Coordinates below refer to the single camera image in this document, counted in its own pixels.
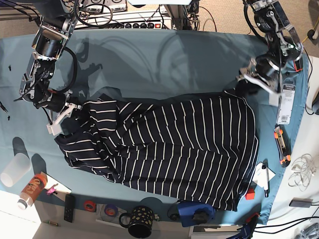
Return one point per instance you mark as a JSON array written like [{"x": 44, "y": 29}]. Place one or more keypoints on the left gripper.
[{"x": 263, "y": 72}]

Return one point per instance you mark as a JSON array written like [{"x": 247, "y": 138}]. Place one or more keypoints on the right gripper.
[{"x": 51, "y": 102}]

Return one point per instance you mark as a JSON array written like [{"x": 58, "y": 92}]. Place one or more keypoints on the navy white striped t-shirt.
[{"x": 202, "y": 150}]

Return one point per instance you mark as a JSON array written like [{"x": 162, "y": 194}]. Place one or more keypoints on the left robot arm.
[{"x": 269, "y": 23}]

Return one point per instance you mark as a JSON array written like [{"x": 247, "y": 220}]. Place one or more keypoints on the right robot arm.
[{"x": 56, "y": 25}]

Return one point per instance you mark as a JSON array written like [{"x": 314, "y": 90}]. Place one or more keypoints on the grey blister package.
[{"x": 286, "y": 101}]

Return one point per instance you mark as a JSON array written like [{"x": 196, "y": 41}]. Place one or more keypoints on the red black clamp tool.
[{"x": 298, "y": 65}]

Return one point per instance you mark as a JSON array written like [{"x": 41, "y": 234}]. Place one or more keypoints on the orange black utility knife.
[{"x": 284, "y": 151}]

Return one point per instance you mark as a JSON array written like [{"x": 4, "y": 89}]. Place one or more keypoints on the translucent plastic cup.
[{"x": 15, "y": 170}]

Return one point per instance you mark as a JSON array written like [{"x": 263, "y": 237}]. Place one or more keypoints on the orange labelled bottle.
[{"x": 31, "y": 191}]

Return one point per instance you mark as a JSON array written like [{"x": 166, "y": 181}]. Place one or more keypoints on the white black marker pen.
[{"x": 265, "y": 180}]

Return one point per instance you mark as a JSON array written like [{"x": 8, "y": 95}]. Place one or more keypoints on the pink small figurine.
[{"x": 52, "y": 190}]

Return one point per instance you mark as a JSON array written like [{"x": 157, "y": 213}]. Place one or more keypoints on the white paper card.
[{"x": 257, "y": 178}]

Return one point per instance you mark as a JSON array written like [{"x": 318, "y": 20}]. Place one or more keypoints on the black remote control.
[{"x": 69, "y": 208}]

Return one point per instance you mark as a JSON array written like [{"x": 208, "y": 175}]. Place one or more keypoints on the red cube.
[{"x": 250, "y": 195}]

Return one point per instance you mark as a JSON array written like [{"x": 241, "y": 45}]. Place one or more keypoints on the red tape roll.
[{"x": 90, "y": 206}]

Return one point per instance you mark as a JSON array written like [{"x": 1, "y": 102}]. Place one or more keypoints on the white power strip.
[{"x": 137, "y": 25}]

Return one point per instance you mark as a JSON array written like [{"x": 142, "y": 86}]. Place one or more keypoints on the purple tape roll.
[{"x": 111, "y": 210}]

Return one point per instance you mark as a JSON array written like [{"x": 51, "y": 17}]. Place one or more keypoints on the green yellow battery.
[{"x": 53, "y": 223}]

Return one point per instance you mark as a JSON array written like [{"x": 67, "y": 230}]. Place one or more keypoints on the grey flat device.
[{"x": 300, "y": 203}]

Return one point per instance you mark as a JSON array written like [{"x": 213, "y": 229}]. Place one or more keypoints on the blue box with knob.
[{"x": 195, "y": 213}]

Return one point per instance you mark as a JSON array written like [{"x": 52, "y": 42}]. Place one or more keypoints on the black mug yellow pattern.
[{"x": 139, "y": 221}]

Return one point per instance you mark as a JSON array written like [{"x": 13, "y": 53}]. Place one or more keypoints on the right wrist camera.
[{"x": 54, "y": 129}]

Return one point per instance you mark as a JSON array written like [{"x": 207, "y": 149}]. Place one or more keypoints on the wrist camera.
[
  {"x": 54, "y": 129},
  {"x": 274, "y": 99}
]

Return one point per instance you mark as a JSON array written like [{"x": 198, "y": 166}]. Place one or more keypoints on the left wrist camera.
[{"x": 274, "y": 99}]

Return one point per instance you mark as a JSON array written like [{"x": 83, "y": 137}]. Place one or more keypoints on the blue handled tool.
[{"x": 246, "y": 231}]

